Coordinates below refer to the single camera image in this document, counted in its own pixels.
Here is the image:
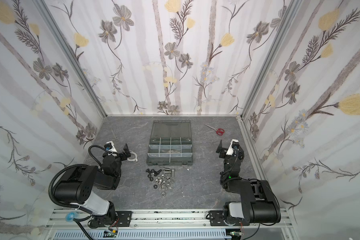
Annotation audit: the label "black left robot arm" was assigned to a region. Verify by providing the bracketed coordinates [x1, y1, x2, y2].
[48, 142, 132, 229]

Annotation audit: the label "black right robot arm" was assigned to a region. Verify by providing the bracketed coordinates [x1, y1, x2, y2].
[206, 139, 281, 227]

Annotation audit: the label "grey plastic organizer box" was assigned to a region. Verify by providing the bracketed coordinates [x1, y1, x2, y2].
[146, 120, 194, 166]

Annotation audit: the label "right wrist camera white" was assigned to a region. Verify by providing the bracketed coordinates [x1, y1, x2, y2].
[226, 139, 240, 156]

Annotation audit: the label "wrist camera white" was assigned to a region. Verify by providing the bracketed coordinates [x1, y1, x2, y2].
[226, 139, 240, 156]
[104, 141, 117, 154]

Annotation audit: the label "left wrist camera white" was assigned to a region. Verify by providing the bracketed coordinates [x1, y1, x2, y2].
[104, 141, 117, 154]

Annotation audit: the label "red handled scissors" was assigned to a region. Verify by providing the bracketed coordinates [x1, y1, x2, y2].
[204, 124, 225, 136]

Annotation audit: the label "white perforated cable duct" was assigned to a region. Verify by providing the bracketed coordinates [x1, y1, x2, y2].
[53, 229, 232, 240]

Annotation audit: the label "aluminium mounting rail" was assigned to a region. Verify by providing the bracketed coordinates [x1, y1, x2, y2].
[46, 209, 293, 230]

